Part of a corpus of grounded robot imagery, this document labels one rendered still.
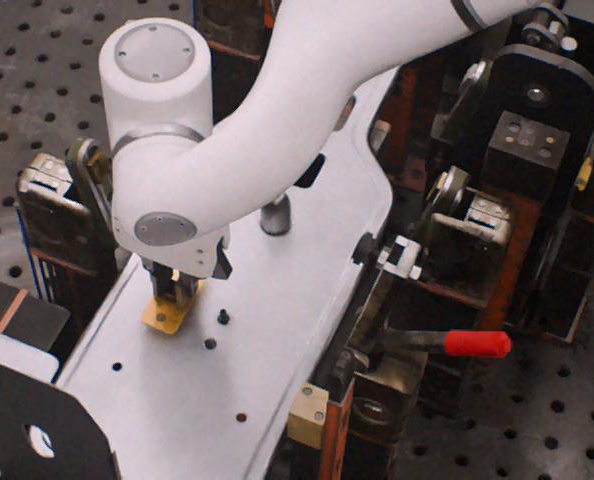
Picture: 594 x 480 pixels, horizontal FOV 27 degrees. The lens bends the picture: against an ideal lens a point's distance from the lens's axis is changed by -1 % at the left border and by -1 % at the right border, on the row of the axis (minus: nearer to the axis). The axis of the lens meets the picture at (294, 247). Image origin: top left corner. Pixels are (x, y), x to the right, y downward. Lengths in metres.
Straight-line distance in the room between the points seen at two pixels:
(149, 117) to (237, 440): 0.35
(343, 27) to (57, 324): 0.50
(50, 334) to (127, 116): 0.36
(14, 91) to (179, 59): 0.89
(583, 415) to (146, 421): 0.60
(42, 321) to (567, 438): 0.65
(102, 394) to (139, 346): 0.06
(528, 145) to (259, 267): 0.29
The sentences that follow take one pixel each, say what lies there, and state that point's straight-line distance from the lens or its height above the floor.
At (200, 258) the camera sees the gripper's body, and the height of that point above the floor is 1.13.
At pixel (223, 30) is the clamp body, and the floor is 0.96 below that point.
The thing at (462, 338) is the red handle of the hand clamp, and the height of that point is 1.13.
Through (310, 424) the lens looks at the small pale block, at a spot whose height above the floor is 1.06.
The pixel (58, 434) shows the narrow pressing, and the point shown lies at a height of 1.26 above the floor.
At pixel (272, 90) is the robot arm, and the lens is 0.89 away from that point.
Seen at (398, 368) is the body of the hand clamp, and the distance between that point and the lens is 1.15.
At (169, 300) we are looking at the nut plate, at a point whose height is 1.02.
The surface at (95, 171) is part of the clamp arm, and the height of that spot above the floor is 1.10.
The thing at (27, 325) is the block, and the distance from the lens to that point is 1.26.
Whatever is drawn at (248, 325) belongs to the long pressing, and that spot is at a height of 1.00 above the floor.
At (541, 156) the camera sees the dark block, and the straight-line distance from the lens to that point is 1.22.
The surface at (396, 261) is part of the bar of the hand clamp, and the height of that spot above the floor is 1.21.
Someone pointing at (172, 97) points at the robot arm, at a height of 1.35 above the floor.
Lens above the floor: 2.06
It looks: 56 degrees down
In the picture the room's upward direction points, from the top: 3 degrees clockwise
